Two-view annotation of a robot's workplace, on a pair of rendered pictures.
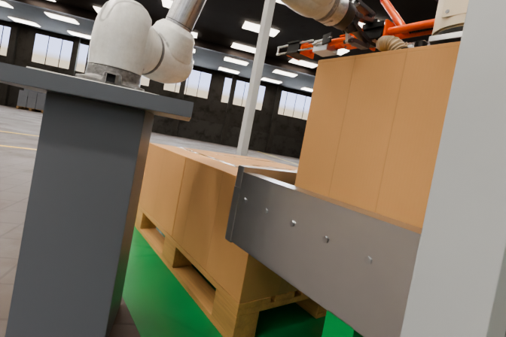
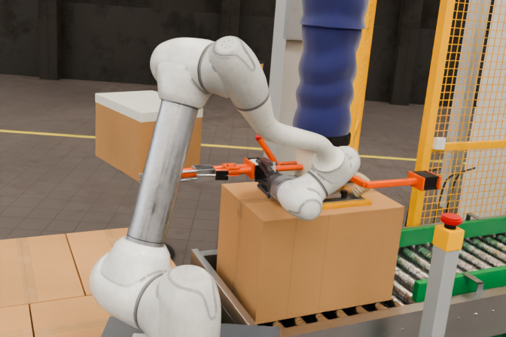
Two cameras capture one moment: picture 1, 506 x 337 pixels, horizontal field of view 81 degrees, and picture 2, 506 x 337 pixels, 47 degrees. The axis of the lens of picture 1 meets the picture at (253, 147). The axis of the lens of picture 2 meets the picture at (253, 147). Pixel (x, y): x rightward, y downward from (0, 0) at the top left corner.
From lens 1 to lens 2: 2.04 m
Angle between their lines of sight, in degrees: 78
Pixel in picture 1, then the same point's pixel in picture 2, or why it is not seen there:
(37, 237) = not seen: outside the picture
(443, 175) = (436, 318)
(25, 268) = not seen: outside the picture
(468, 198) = (440, 321)
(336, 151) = (290, 283)
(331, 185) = (288, 305)
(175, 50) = not seen: hidden behind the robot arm
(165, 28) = (166, 262)
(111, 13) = (217, 305)
